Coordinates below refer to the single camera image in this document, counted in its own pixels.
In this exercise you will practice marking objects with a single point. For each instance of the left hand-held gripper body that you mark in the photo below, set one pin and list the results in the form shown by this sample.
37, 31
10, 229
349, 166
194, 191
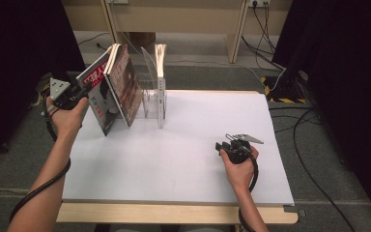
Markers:
61, 96

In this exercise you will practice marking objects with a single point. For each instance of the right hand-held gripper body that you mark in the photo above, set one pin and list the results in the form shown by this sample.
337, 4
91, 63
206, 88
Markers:
240, 153

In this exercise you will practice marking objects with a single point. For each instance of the thick black-fronted magazine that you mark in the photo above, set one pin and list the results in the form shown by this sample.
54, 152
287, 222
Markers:
101, 103

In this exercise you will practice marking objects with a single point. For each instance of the red-brown purple-backed magazine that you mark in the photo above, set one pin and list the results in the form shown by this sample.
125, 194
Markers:
127, 90

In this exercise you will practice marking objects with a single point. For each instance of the clear acrylic magazine rack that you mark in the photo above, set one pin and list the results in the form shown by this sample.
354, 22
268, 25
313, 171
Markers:
149, 109

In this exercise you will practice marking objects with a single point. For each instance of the white picture-grid magazine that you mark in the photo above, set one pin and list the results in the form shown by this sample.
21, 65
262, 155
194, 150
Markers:
161, 93

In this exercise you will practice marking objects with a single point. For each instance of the person's right hand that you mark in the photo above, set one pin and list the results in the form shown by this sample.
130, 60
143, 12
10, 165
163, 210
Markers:
241, 175

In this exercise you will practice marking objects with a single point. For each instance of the person's left hand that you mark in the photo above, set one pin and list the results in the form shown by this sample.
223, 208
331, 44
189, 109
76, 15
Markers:
66, 122

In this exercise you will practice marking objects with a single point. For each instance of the white table mat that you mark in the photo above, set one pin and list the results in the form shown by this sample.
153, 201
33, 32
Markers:
174, 161

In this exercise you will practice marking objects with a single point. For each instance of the black curtain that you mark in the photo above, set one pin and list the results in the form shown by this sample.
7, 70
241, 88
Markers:
351, 80
13, 64

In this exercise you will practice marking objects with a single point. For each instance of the grey tape piece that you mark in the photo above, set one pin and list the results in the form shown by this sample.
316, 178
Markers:
291, 208

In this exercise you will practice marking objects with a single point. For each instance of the brown cardboard box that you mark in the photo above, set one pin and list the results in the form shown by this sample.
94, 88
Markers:
141, 38

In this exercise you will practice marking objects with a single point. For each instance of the white power strip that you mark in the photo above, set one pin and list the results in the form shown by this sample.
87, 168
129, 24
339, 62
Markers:
119, 1

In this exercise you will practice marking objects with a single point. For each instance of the beige wooden desk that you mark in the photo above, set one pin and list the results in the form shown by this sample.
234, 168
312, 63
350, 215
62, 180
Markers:
174, 16

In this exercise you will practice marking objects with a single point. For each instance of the white wall socket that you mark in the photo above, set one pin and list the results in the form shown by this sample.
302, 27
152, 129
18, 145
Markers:
259, 3

